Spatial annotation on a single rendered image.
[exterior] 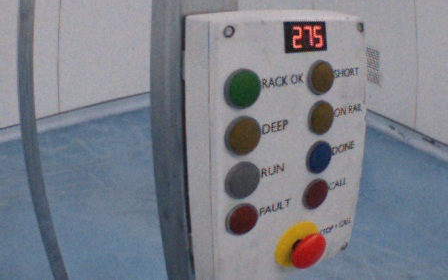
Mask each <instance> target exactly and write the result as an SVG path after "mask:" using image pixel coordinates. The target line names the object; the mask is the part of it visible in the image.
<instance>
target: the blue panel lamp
mask: <svg viewBox="0 0 448 280"><path fill-rule="evenodd" d="M331 158H332V151H331V148H330V147H329V145H327V144H324V143H323V144H320V145H318V146H317V147H316V148H315V149H314V151H313V152H312V154H311V157H310V162H309V163H310V167H311V170H312V171H313V172H315V173H320V172H323V171H324V170H325V169H326V168H327V167H328V165H329V164H330V161H331Z"/></svg>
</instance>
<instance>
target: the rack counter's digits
mask: <svg viewBox="0 0 448 280"><path fill-rule="evenodd" d="M322 29H323V27H322V26H316V25H315V26H293V27H292V26H291V34H292V47H293V48H292V49H296V48H300V49H302V48H309V47H310V48H315V47H319V48H320V47H323V46H324V44H323V35H322Z"/></svg>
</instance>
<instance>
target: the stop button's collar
mask: <svg viewBox="0 0 448 280"><path fill-rule="evenodd" d="M317 228H318V227H317V226H316V225H315V223H312V222H311V221H302V222H299V223H296V224H294V226H292V227H291V228H290V229H289V230H288V231H287V232H286V233H285V234H284V235H283V236H282V237H281V239H280V241H279V243H278V245H277V247H276V248H275V258H276V259H275V260H276V262H277V263H279V265H282V266H283V267H284V266H285V267H292V266H293V265H292V261H291V257H292V255H293V252H294V251H292V250H291V248H292V247H293V244H294V243H295V242H296V241H297V240H298V239H304V238H306V237H307V236H309V235H311V234H313V233H319V231H318V229H317Z"/></svg>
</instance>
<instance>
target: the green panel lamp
mask: <svg viewBox="0 0 448 280"><path fill-rule="evenodd" d="M260 88H261V86H260V81H259V79H258V77H257V76H256V75H254V74H253V73H252V72H249V71H243V72H240V73H238V74H237V75H236V76H235V77H234V78H233V79H232V81H231V83H230V85H229V91H228V93H229V98H230V100H231V102H232V103H233V104H234V105H235V106H239V107H246V106H249V105H251V104H253V103H254V102H255V101H256V100H257V98H258V96H259V94H260Z"/></svg>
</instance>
